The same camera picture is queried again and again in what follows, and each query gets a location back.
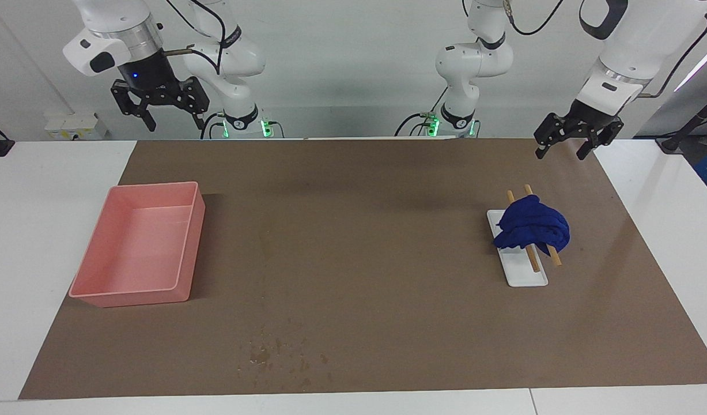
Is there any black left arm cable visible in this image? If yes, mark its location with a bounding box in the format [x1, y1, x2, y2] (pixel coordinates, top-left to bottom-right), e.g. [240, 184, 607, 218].
[503, 0, 707, 99]

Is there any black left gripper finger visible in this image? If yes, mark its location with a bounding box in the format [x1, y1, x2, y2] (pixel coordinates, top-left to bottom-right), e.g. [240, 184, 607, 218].
[577, 120, 624, 161]
[534, 113, 570, 160]

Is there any white power strip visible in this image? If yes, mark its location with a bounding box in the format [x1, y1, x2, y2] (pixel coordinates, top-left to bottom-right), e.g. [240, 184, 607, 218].
[44, 112, 109, 141]

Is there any black base cable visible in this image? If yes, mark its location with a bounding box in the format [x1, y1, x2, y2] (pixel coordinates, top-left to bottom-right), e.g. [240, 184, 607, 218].
[201, 111, 285, 140]
[395, 86, 449, 137]

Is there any black left base cable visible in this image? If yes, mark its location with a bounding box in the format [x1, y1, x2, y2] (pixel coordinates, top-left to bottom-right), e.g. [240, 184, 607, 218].
[395, 86, 449, 137]

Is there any black right base cable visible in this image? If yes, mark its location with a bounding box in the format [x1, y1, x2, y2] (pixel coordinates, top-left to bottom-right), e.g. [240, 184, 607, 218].
[201, 111, 285, 140]

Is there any brown table mat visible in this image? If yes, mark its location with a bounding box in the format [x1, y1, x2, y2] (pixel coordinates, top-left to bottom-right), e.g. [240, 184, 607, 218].
[18, 138, 707, 400]

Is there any black stand pole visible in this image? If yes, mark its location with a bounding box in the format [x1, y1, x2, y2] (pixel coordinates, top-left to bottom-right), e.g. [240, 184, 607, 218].
[656, 89, 707, 154]

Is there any wooden towel rack rod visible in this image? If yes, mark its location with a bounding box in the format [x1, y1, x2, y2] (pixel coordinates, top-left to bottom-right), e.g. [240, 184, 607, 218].
[506, 190, 542, 273]
[524, 184, 562, 267]

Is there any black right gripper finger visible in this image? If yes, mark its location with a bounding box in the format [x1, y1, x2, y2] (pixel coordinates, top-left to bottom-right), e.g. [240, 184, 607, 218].
[111, 80, 157, 133]
[176, 76, 210, 131]

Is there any white towel rack base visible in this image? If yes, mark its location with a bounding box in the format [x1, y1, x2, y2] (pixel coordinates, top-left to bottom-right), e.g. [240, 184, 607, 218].
[486, 209, 549, 288]

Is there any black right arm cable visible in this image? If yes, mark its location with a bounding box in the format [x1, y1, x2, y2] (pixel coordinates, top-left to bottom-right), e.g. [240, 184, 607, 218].
[162, 0, 227, 70]

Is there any pink plastic bin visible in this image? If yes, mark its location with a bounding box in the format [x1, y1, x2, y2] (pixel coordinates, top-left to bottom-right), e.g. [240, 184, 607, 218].
[69, 182, 206, 308]

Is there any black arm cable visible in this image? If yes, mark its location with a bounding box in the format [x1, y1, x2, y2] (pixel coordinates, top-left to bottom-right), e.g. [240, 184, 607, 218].
[162, 0, 227, 70]
[503, 0, 707, 99]

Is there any blue towel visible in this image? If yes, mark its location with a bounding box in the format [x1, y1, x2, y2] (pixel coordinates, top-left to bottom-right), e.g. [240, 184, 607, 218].
[493, 195, 570, 254]

